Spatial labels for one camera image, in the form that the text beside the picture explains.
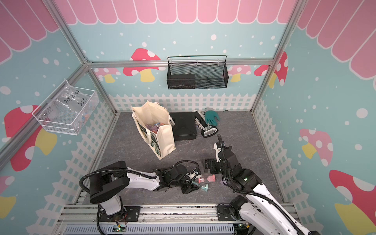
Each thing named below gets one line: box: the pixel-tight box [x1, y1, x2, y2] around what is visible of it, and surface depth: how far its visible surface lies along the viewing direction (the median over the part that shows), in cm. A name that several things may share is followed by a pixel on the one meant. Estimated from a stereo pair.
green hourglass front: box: [191, 181, 209, 192], surface depth 82 cm
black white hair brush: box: [192, 110, 219, 138], surface depth 111 cm
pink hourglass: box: [198, 174, 216, 184], surface depth 85 cm
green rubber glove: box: [205, 110, 221, 127], surface depth 116 cm
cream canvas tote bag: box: [130, 100, 177, 161], surface depth 94 cm
